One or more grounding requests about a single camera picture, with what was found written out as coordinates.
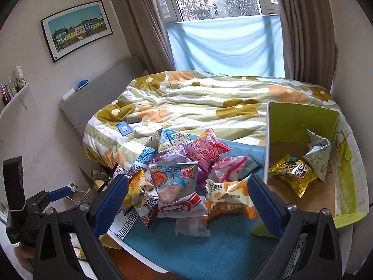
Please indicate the silver green triangular packet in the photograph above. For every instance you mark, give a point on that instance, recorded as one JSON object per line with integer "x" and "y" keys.
{"x": 319, "y": 151}

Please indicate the blue fish print packet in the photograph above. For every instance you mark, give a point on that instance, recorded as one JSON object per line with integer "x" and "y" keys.
{"x": 174, "y": 180}

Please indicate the purple snack packet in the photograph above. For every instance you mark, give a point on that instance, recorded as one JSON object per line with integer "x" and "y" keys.
{"x": 174, "y": 153}

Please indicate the white roll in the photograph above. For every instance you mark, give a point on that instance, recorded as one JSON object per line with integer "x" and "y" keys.
{"x": 68, "y": 94}

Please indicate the blue phone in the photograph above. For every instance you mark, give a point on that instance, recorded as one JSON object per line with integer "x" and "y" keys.
{"x": 123, "y": 129}

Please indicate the beige curtain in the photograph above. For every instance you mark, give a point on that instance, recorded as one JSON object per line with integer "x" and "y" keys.
{"x": 303, "y": 29}
{"x": 148, "y": 20}

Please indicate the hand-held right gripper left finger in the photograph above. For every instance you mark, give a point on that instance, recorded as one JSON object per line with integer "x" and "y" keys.
{"x": 112, "y": 204}

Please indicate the white key-pattern mat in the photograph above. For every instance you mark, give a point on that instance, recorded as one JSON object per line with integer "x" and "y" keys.
{"x": 128, "y": 227}

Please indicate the pink strawberry snack packet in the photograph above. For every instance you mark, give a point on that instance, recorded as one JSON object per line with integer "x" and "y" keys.
{"x": 228, "y": 169}

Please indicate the teal tablecloth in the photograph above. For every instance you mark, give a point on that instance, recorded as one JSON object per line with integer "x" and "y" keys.
{"x": 204, "y": 248}

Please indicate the gold snack packet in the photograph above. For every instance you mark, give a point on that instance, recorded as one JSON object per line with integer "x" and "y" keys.
{"x": 291, "y": 173}

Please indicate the floral striped blanket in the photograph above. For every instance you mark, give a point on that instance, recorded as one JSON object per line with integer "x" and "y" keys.
{"x": 204, "y": 105}

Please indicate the clear plastic bag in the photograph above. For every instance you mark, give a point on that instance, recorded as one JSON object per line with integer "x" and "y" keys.
{"x": 192, "y": 227}

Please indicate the white floral bottle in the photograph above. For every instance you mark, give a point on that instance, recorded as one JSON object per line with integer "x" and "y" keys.
{"x": 19, "y": 77}

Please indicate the framed houses picture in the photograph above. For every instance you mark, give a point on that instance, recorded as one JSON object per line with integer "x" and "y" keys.
{"x": 77, "y": 29}

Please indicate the light blue triangular packet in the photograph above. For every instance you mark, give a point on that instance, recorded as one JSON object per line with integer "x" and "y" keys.
{"x": 169, "y": 140}

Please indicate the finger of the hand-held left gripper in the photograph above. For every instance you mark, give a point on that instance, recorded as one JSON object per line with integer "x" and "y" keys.
{"x": 59, "y": 193}

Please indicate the glass jar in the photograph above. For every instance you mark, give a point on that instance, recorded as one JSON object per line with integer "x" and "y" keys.
{"x": 99, "y": 176}

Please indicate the yellow snack packet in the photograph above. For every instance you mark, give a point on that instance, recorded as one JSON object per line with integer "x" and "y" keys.
{"x": 135, "y": 189}

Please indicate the white wall shelf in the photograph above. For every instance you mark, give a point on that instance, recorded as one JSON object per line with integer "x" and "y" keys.
{"x": 16, "y": 96}

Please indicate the grey headboard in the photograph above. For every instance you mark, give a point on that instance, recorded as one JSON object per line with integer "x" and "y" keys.
{"x": 102, "y": 84}

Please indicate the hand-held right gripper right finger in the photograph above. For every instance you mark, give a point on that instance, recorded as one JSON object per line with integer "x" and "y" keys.
{"x": 265, "y": 205}

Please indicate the red bottle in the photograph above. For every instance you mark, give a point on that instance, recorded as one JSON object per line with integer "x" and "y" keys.
{"x": 4, "y": 94}

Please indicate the green cardboard box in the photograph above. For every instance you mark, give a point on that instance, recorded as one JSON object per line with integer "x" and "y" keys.
{"x": 300, "y": 122}

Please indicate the red white snack packet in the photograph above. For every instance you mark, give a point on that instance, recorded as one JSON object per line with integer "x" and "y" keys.
{"x": 180, "y": 210}

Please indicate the light blue window cloth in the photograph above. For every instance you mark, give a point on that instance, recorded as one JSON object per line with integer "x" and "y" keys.
{"x": 224, "y": 46}

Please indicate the small white bottle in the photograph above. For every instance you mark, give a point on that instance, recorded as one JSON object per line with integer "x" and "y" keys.
{"x": 11, "y": 87}

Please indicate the orange cake packet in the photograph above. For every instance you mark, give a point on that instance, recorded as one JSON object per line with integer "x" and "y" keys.
{"x": 230, "y": 199}

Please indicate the black white snack packet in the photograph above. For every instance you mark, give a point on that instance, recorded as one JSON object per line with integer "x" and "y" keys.
{"x": 148, "y": 213}

